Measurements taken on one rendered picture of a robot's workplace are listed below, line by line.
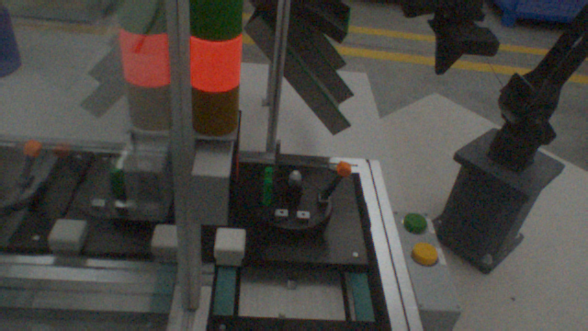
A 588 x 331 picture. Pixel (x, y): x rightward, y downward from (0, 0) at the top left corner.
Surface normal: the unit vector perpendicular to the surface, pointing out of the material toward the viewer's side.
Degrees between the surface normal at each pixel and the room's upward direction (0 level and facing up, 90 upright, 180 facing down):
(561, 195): 0
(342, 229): 0
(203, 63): 90
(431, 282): 0
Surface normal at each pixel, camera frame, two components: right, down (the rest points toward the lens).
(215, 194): 0.03, 0.62
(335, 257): 0.11, -0.78
